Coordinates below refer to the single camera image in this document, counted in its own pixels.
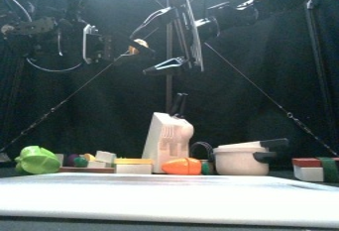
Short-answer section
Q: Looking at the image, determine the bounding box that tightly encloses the orange toy carrot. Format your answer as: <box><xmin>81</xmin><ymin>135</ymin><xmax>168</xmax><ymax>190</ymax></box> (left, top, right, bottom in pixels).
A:
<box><xmin>160</xmin><ymin>157</ymin><xmax>215</xmax><ymax>176</ymax></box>

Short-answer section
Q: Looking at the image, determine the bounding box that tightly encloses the thin diagonal brace wire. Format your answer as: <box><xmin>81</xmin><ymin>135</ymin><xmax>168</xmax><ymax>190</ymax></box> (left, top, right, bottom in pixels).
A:
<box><xmin>0</xmin><ymin>0</ymin><xmax>224</xmax><ymax>154</ymax></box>
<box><xmin>127</xmin><ymin>0</ymin><xmax>339</xmax><ymax>159</ymax></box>

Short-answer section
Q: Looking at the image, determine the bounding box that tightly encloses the left arm cable loop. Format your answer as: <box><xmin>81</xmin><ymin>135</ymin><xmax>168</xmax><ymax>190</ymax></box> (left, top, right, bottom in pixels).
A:
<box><xmin>25</xmin><ymin>56</ymin><xmax>85</xmax><ymax>74</ymax></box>

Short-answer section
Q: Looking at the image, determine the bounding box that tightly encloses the small green toy ball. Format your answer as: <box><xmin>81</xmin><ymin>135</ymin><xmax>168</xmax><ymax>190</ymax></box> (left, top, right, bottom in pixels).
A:
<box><xmin>73</xmin><ymin>156</ymin><xmax>89</xmax><ymax>169</ymax></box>

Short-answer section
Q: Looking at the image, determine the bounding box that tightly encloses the black metal frame post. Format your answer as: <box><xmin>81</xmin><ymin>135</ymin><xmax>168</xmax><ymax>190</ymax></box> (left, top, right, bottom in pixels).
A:
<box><xmin>303</xmin><ymin>0</ymin><xmax>339</xmax><ymax>150</ymax></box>

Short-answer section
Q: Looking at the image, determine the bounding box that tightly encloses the vertical metal frame pole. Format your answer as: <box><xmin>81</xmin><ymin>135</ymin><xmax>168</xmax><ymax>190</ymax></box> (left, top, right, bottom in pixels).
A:
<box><xmin>164</xmin><ymin>0</ymin><xmax>175</xmax><ymax>114</ymax></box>

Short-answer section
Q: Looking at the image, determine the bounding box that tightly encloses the green toy cabbage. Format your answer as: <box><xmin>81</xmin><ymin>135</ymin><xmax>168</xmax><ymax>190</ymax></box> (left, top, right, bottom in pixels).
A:
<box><xmin>13</xmin><ymin>145</ymin><xmax>63</xmax><ymax>175</ymax></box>

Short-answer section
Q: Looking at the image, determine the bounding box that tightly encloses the yellow topped white toy sushi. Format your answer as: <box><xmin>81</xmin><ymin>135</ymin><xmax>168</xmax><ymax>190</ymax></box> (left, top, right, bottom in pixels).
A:
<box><xmin>112</xmin><ymin>157</ymin><xmax>155</xmax><ymax>175</ymax></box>

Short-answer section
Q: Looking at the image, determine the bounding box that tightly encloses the brown toy tray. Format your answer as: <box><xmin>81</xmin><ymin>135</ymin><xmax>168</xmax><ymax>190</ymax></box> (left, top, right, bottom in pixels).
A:
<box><xmin>59</xmin><ymin>166</ymin><xmax>116</xmax><ymax>174</ymax></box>

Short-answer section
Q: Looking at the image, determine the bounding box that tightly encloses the white toy cooking pot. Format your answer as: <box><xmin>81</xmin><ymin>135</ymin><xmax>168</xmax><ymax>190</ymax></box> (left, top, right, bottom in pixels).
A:
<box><xmin>189</xmin><ymin>141</ymin><xmax>278</xmax><ymax>176</ymax></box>

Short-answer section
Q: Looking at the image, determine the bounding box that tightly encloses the red white green toy sushi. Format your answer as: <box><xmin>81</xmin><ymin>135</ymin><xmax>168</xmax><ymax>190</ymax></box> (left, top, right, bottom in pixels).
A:
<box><xmin>291</xmin><ymin>157</ymin><xmax>339</xmax><ymax>183</ymax></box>

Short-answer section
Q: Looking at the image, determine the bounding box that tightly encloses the white toy knife block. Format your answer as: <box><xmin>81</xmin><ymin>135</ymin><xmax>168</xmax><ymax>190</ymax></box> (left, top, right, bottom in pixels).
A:
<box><xmin>140</xmin><ymin>111</ymin><xmax>196</xmax><ymax>174</ymax></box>

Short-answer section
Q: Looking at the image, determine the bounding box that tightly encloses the purple toy piece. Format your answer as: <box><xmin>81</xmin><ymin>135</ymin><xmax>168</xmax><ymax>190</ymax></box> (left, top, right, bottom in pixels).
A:
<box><xmin>65</xmin><ymin>153</ymin><xmax>81</xmax><ymax>168</ymax></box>

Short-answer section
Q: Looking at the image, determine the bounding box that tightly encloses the white cutting board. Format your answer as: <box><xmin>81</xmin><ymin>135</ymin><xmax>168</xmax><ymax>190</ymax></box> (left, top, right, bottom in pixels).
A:
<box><xmin>0</xmin><ymin>172</ymin><xmax>339</xmax><ymax>230</ymax></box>

